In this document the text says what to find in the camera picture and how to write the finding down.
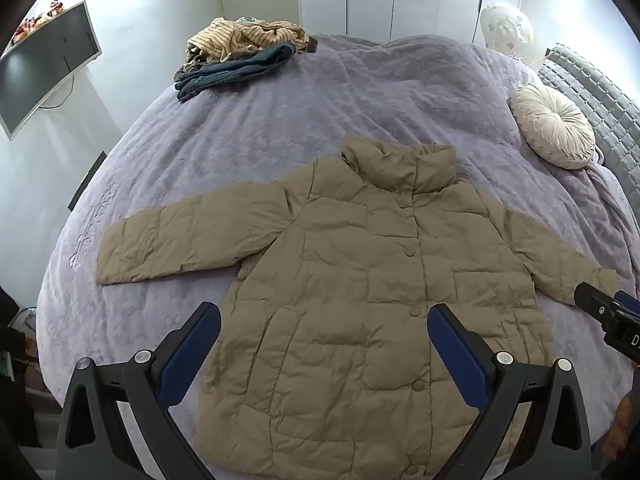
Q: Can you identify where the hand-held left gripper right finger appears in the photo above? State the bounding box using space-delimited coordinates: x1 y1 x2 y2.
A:
428 303 594 480

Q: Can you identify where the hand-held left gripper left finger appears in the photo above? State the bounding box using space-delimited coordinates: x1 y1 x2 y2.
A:
55 302 222 480

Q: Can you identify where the khaki puffer jacket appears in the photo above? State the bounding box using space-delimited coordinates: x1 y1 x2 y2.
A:
96 133 621 480

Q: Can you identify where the round cream pleated cushion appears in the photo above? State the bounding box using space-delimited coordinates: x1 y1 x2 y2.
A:
510 83 597 170

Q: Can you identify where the dark bedside furniture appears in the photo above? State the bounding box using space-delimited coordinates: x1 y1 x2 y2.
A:
0 285 43 453

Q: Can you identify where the grey quilted headboard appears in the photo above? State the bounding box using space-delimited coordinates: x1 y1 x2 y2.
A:
537 43 640 196

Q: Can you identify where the purple plush bed blanket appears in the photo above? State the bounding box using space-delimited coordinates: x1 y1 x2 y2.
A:
36 34 640 480

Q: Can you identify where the dark blue garment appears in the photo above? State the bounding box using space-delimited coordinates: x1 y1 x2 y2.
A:
174 42 297 103

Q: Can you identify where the white floral pillow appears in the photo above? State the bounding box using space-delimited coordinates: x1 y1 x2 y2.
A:
480 2 535 54

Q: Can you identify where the beige striped garment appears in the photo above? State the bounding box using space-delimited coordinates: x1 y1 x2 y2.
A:
186 17 308 63

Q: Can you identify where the orange flower decoration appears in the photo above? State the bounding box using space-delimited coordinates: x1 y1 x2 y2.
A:
11 0 67 43

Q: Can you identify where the wall-mounted flat screen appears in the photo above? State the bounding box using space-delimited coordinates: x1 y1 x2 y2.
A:
0 1 103 141

